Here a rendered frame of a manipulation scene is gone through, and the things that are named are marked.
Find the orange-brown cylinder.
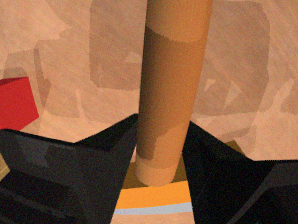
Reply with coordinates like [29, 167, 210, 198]
[134, 0, 213, 186]

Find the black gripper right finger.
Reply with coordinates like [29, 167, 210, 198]
[181, 121, 298, 224]

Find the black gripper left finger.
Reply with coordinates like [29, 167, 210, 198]
[0, 113, 138, 224]

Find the red cube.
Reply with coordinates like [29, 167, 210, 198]
[0, 76, 39, 132]

